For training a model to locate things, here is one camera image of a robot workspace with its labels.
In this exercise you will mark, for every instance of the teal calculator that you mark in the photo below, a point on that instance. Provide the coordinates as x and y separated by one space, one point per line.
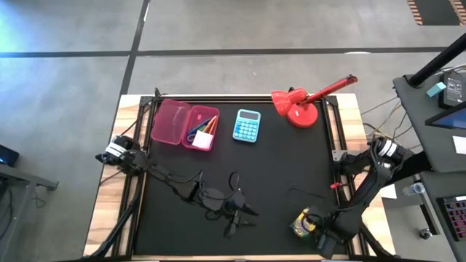
247 125

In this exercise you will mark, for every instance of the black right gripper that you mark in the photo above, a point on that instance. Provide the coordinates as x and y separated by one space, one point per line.
329 225

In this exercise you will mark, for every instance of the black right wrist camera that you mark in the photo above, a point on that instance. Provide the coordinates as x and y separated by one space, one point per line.
327 245

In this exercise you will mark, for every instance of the pink plastic pencil box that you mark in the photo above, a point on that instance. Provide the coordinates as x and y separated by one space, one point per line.
169 122

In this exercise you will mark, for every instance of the small teal box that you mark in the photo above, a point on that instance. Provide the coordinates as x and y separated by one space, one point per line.
436 89

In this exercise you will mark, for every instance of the dark grey side desk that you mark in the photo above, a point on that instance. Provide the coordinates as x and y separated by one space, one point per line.
429 138

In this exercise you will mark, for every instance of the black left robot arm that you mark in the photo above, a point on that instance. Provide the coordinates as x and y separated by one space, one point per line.
174 183

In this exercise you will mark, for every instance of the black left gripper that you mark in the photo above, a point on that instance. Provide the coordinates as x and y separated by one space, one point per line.
233 203

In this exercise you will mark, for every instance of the red desk lamp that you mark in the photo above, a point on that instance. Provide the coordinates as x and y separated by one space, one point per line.
302 114

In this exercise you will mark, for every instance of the black pole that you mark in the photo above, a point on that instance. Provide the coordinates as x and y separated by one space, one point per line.
437 62

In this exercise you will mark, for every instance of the black power adapter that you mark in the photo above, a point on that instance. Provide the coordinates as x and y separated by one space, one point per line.
451 90

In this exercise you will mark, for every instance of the yellow crayon box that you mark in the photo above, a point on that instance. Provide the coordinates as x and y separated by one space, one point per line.
303 225

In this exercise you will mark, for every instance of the backlit keyboard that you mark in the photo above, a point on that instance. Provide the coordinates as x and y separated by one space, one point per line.
457 218

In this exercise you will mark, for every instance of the white sticky note pad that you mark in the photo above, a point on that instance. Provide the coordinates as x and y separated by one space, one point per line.
202 140

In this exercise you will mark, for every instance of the red clamp lever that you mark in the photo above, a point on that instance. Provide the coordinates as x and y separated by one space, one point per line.
335 185

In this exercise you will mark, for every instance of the laptop screen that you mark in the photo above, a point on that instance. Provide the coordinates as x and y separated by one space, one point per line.
449 118

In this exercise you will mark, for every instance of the black aluminium rig frame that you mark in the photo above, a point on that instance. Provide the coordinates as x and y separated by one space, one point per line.
336 123

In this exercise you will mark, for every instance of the dark tablet device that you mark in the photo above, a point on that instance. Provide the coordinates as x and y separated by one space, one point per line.
8 155

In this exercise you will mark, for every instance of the clear water bottle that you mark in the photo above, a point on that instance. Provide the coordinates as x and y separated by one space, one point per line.
414 189

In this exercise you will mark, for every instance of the grey desk with legs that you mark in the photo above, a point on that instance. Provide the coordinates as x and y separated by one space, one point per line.
22 178

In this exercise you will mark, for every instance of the white paper sheet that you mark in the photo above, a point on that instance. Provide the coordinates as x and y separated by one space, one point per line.
389 191
460 145

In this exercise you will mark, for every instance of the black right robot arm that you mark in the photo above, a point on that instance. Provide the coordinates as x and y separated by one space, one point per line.
367 189

